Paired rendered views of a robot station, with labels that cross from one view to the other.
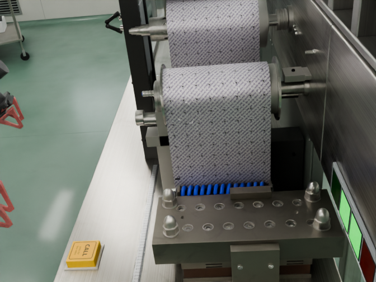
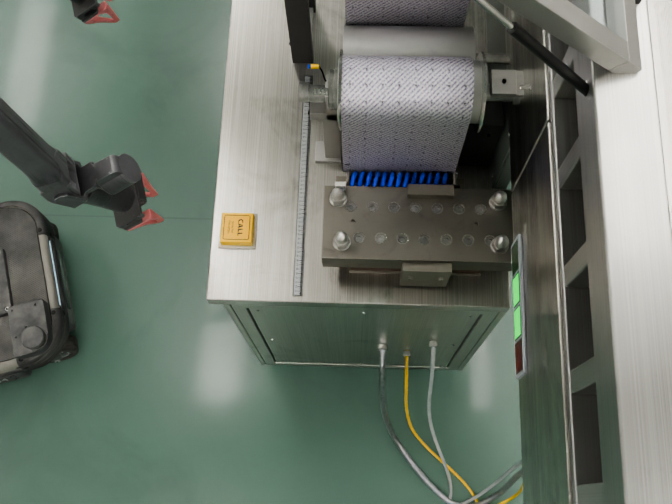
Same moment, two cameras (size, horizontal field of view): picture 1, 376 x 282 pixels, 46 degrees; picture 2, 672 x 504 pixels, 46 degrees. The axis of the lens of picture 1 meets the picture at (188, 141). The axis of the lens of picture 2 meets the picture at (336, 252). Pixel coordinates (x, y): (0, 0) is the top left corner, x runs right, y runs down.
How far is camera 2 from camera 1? 0.89 m
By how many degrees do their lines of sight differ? 41
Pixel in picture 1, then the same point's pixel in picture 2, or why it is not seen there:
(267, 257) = (438, 274)
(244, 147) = (430, 149)
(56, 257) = (137, 79)
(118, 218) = (269, 173)
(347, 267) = not seen: hidden behind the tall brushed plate
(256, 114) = (450, 130)
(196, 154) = (373, 150)
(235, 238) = (409, 257)
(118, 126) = not seen: outside the picture
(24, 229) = (76, 23)
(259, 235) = (433, 255)
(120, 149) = (255, 37)
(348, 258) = not seen: hidden behind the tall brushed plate
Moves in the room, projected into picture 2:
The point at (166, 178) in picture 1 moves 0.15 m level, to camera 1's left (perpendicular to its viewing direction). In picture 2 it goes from (330, 140) to (261, 144)
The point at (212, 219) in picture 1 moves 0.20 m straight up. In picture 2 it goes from (385, 226) to (389, 188)
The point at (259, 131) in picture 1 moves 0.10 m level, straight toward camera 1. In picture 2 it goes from (450, 140) to (446, 188)
